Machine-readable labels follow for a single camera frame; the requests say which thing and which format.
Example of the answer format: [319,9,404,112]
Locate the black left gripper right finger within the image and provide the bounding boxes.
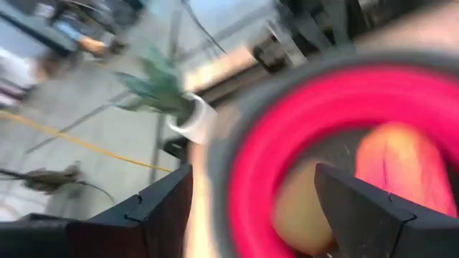
[314,163,459,258]

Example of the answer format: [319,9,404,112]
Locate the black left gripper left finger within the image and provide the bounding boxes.
[67,163,195,258]

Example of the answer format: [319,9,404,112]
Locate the person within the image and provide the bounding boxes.
[35,0,127,59]

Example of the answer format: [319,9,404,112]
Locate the tan oval fruit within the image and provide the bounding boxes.
[271,160,339,256]

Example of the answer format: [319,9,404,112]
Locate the white plant pot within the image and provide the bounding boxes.
[166,92,219,145]

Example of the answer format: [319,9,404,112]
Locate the red bowl with grey rim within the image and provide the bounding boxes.
[207,49,459,258]

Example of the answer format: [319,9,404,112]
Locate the green snake plant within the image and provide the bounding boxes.
[113,45,195,123]

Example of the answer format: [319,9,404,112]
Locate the peach-coloured fruit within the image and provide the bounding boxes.
[354,120,459,219]

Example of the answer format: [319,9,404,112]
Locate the black table clamp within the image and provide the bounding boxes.
[163,137,190,159]

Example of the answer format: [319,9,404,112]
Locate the yellow hanging cable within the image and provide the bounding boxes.
[0,110,174,173]

